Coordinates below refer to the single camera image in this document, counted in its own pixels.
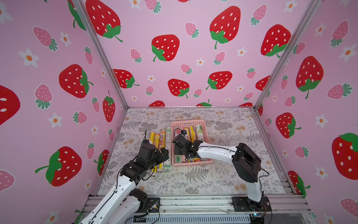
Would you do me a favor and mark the clear red-label wrap roll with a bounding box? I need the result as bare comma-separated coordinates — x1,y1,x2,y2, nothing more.
174,148,182,163

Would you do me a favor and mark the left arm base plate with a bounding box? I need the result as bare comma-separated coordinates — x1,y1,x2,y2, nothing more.
136,197,160,213

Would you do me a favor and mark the pink plastic basket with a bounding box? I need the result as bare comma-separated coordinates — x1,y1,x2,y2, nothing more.
171,119,213,167

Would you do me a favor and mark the aluminium corner post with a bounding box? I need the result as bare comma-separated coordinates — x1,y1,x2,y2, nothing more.
253,0,322,112
73,0,129,111

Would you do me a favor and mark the left aluminium corner post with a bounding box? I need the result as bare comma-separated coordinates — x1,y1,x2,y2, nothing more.
73,0,129,111

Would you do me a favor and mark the aluminium front rail frame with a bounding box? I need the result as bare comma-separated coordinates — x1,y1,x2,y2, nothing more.
80,194,318,224

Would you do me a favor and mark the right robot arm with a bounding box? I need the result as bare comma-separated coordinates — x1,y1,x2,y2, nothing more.
172,135,263,204

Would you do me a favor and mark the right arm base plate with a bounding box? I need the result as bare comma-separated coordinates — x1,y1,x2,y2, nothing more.
232,197,272,212

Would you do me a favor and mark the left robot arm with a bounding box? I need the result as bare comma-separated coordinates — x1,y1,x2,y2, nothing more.
80,140,169,224

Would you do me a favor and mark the right aluminium corner post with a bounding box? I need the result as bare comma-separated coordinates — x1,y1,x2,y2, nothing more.
253,0,322,112

